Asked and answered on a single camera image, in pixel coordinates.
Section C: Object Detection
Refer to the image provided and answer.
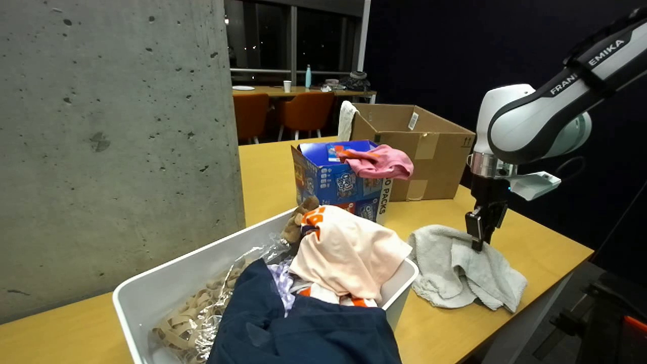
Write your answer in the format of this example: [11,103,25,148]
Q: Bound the peach cloth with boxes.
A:
[290,204,413,306]

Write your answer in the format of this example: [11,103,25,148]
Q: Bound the orange chair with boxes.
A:
[232,93,272,146]
[280,91,338,142]

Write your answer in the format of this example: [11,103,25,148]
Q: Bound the grey patterned garment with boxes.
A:
[151,245,274,364]

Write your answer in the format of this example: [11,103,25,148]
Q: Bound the long wooden desk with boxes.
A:
[231,82,379,104]

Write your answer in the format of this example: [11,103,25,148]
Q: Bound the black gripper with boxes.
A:
[463,176,512,255]

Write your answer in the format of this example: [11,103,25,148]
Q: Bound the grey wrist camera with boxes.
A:
[509,169,565,204]

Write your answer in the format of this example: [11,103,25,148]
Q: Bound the light grey towel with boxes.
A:
[406,222,530,315]

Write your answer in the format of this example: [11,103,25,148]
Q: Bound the purple checked cloth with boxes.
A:
[268,258,300,313]

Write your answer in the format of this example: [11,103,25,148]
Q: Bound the navy blue cloth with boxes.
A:
[209,258,404,364]

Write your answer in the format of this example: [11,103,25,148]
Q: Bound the white cloth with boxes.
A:
[337,99,361,142]

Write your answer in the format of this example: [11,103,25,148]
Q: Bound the blue printed carton box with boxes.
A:
[290,139,394,225]

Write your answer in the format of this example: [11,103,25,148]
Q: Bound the pink cloth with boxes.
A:
[335,142,416,181]

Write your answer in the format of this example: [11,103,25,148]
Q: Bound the orange handled clamp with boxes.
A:
[623,313,647,340]

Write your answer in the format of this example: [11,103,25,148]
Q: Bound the brown cardboard box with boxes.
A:
[351,101,477,202]

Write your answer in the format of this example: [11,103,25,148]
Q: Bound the white plastic storage bin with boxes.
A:
[111,204,421,364]

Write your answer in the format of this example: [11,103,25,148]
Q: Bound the dark bag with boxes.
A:
[322,69,373,93]

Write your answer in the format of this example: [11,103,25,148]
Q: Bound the brown plush toy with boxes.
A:
[282,196,322,247]

